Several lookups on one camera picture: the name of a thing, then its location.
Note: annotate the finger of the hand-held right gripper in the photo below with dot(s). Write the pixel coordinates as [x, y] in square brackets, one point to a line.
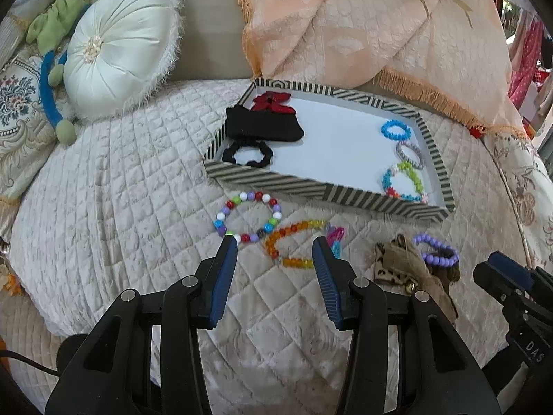
[545, 287]
[510, 268]

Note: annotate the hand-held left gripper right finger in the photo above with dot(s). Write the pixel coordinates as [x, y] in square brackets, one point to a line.
[327, 283]

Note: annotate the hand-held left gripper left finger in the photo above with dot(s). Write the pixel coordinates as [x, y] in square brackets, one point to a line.
[221, 283]

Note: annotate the beige leopard print bow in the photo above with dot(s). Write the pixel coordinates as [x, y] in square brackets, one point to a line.
[401, 263]

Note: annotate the black scrunchie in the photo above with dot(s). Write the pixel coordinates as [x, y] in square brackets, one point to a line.
[229, 154]

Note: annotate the striped hexagonal tray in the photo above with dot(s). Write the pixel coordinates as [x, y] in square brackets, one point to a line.
[337, 147]

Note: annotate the black fabric pouch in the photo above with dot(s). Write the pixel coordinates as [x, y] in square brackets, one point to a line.
[263, 123]

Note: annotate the red bow hair clip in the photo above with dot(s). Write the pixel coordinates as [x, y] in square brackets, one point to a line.
[281, 103]

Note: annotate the cream floral cushion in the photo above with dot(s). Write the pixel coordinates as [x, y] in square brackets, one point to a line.
[518, 181]

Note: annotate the cream quilted bedspread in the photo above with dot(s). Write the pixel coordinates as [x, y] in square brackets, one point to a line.
[129, 190]

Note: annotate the small red object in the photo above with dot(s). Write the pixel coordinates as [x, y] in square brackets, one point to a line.
[475, 131]

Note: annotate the pink dotted hanging garment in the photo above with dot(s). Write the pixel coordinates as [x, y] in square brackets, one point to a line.
[525, 65]

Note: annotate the orange fabric flowers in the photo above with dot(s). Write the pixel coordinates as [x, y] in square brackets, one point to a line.
[8, 281]

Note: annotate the beige upholstered headboard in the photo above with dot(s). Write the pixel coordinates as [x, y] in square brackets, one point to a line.
[211, 39]

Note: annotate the floral embroidered cushion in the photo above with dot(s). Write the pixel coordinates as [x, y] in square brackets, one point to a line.
[21, 129]

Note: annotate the round white satin pillow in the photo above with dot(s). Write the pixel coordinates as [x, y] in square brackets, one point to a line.
[116, 47]

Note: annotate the peach fringed blanket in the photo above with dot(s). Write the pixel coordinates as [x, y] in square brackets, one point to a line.
[345, 21]

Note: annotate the green and blue plush toy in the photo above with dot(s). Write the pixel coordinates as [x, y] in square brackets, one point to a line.
[56, 19]

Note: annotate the striped beige cushion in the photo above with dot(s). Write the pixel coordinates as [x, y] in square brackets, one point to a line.
[8, 39]

